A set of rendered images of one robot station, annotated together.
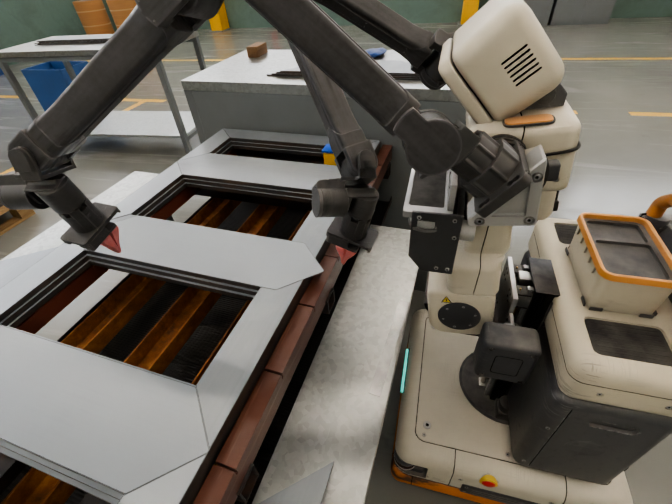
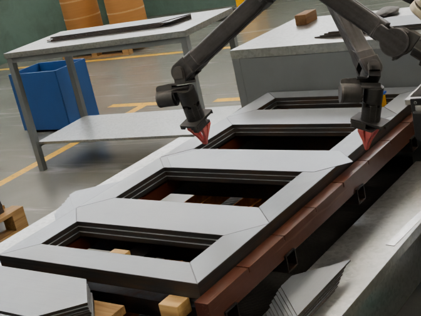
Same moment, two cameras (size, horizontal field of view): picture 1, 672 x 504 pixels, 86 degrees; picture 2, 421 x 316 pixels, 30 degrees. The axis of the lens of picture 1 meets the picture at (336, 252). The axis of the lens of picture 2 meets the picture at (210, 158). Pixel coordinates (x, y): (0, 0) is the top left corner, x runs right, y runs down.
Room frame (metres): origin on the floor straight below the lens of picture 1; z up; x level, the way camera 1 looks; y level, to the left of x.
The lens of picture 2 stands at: (-1.65, -0.25, 1.70)
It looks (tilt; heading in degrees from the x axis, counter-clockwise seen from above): 18 degrees down; 18
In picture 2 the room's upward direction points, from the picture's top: 13 degrees counter-clockwise
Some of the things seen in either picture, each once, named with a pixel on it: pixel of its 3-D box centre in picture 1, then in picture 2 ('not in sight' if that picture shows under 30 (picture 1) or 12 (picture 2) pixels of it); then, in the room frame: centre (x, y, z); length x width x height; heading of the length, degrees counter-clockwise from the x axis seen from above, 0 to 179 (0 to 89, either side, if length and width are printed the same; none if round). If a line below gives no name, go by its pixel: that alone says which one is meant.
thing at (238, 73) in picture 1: (339, 70); (392, 26); (1.79, -0.09, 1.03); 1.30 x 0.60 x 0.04; 69
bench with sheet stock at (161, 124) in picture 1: (120, 95); (130, 90); (3.73, 1.96, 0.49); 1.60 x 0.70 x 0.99; 76
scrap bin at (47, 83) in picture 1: (67, 90); (54, 95); (4.93, 3.20, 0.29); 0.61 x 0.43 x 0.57; 71
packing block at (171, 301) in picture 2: not in sight; (175, 307); (-0.06, 0.43, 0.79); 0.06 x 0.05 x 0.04; 69
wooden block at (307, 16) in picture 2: (257, 49); (306, 17); (2.14, 0.33, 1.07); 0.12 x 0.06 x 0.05; 161
